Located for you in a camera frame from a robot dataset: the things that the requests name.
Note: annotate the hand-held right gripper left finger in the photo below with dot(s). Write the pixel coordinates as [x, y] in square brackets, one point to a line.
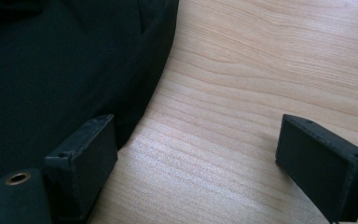
[84, 168]

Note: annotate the black pants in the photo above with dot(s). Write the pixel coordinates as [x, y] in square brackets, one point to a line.
[59, 68]

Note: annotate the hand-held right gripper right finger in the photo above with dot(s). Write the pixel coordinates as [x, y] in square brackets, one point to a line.
[320, 161]

